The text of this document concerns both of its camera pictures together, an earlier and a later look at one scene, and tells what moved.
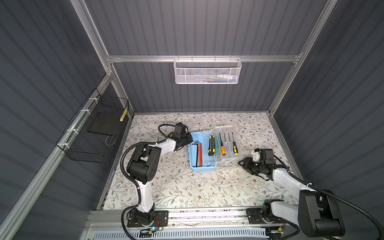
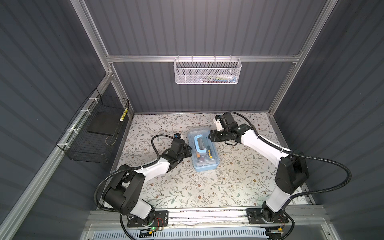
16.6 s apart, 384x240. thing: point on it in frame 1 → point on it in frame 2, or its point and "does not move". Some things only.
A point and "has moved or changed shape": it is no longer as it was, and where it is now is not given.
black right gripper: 248,161 → 213,136
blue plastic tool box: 206,149 has moved or changed shape
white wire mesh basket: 207,71 does not move
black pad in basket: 107,123 does not move
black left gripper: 189,138 → 188,151
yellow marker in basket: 123,115 does not move
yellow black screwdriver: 234,147 → 209,152
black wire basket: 93,134 does not move
